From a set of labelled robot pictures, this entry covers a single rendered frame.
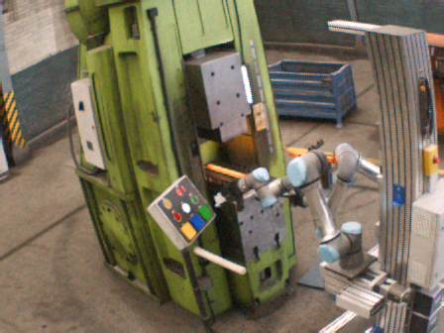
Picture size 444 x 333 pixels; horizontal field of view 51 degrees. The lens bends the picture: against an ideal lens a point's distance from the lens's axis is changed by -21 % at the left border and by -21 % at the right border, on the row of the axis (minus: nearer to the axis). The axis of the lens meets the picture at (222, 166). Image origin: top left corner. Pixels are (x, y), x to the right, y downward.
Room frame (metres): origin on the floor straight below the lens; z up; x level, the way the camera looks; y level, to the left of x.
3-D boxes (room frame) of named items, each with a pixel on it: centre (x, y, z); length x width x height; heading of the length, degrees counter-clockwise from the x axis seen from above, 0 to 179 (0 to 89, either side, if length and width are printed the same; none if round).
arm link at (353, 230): (2.29, -0.57, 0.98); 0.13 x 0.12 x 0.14; 123
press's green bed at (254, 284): (3.44, -0.02, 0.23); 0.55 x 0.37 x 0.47; 36
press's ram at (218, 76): (3.42, -0.02, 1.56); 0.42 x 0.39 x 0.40; 36
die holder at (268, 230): (3.44, -0.02, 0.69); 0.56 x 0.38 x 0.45; 36
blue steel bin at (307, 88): (7.13, -1.33, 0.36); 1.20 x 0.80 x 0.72; 52
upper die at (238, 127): (3.40, 0.02, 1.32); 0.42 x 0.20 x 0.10; 36
